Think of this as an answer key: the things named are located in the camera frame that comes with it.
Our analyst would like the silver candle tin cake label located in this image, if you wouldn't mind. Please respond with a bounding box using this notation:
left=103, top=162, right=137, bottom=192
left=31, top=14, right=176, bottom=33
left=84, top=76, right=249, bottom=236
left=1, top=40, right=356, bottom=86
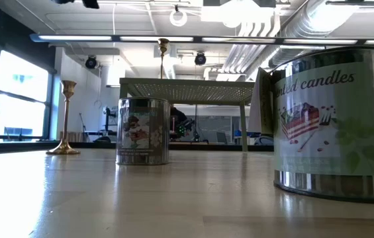
left=248, top=46, right=374, bottom=204

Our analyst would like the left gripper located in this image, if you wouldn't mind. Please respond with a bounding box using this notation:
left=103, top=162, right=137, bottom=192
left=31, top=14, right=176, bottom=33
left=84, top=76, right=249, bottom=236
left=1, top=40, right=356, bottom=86
left=51, top=0, right=101, bottom=10

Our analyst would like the black metal rig frame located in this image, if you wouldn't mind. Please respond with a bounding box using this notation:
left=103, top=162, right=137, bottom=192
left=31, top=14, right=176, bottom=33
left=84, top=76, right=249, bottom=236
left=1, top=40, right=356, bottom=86
left=0, top=140, right=275, bottom=155

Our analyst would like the silver candle tin snowman label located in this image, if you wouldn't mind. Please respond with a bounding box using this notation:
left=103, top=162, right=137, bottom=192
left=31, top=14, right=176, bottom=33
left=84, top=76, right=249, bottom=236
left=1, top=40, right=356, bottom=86
left=116, top=97, right=171, bottom=166

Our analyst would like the black round ceiling spotlight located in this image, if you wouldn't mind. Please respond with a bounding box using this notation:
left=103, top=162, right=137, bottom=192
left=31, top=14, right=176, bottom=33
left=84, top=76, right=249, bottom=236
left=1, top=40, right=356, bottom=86
left=194, top=51, right=207, bottom=66
left=84, top=55, right=100, bottom=69

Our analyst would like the long ceiling light bar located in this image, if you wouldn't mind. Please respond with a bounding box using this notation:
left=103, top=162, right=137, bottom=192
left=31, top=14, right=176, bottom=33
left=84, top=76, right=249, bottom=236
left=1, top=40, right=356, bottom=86
left=29, top=32, right=374, bottom=46

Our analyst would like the white ceiling ring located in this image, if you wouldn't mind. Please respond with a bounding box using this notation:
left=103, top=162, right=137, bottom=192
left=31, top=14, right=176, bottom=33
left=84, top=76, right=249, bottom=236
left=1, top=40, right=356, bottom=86
left=169, top=8, right=188, bottom=27

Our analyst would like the person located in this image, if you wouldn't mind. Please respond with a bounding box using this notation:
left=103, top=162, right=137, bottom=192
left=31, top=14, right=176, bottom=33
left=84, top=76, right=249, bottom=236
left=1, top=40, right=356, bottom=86
left=169, top=105, right=196, bottom=141

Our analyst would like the large window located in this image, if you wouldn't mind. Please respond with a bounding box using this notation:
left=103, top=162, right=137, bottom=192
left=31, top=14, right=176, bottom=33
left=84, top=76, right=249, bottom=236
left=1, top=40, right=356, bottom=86
left=0, top=49, right=57, bottom=142

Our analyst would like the black ceiling track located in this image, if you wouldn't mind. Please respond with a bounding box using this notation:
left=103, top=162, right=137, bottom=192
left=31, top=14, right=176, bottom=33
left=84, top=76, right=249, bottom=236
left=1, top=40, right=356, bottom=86
left=325, top=0, right=374, bottom=14

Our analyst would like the white mesh-top rack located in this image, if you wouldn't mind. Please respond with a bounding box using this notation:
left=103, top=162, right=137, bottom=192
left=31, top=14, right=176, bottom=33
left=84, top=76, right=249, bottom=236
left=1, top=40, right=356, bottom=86
left=119, top=77, right=256, bottom=152

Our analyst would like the tall brass candlestick holder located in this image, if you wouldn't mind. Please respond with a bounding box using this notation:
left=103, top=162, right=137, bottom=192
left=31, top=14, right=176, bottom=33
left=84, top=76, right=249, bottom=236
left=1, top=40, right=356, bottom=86
left=158, top=38, right=170, bottom=79
left=46, top=80, right=81, bottom=155

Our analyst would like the silver ventilation duct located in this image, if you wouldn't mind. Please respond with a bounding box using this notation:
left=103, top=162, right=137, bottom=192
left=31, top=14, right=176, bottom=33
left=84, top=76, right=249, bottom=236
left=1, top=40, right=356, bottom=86
left=267, top=0, right=363, bottom=69

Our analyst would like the white ceiling light panel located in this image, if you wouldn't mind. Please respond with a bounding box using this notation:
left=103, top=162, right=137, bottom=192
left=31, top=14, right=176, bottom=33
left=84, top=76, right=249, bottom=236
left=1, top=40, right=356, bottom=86
left=201, top=5, right=276, bottom=29

